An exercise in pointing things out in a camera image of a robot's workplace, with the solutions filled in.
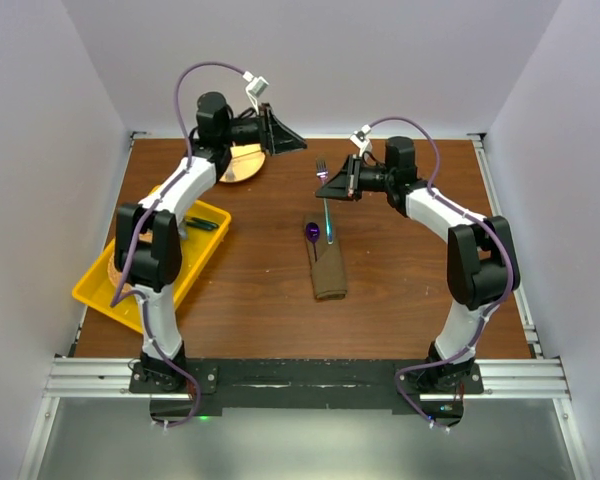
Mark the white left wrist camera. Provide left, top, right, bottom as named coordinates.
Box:
left=242, top=71, right=269, bottom=115

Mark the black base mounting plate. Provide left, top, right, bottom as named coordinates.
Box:
left=129, top=357, right=484, bottom=419

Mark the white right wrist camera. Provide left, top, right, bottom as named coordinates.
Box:
left=349, top=124, right=372, bottom=158

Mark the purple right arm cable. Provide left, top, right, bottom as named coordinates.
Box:
left=364, top=116, right=519, bottom=431

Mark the yellow plastic tray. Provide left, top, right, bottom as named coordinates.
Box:
left=71, top=184, right=232, bottom=335

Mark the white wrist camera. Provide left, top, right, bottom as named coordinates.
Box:
left=242, top=71, right=269, bottom=115
left=349, top=124, right=372, bottom=158

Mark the brown cloth napkin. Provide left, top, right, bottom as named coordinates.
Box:
left=302, top=213, right=348, bottom=301

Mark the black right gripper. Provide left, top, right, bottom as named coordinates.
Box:
left=316, top=155, right=394, bottom=202

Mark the iridescent purple fork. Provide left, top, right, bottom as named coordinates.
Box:
left=316, top=157, right=334, bottom=245

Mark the green handled utensil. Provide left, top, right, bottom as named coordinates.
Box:
left=185, top=217, right=219, bottom=231

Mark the iridescent blue spoon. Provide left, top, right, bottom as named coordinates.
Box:
left=304, top=222, right=321, bottom=262

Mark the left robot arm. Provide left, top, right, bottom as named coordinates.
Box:
left=114, top=92, right=307, bottom=392

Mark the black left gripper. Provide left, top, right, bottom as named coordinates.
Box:
left=221, top=103, right=307, bottom=156

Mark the beige round plate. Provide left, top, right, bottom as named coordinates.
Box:
left=220, top=144, right=266, bottom=183

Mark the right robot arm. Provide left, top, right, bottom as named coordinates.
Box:
left=316, top=136, right=520, bottom=393

